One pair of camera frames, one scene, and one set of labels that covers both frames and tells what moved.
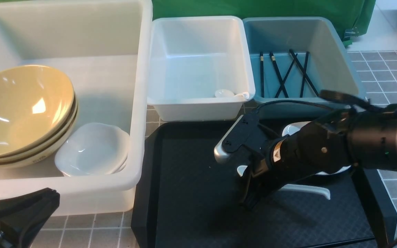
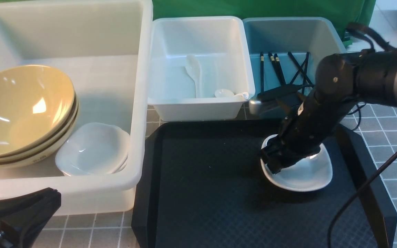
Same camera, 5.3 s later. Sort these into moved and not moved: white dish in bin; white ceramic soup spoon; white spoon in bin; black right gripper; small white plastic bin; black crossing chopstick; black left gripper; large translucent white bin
Moved: black right gripper; black crossing chopstick; white ceramic soup spoon
Not moved: white dish in bin; small white plastic bin; black left gripper; white spoon in bin; large translucent white bin
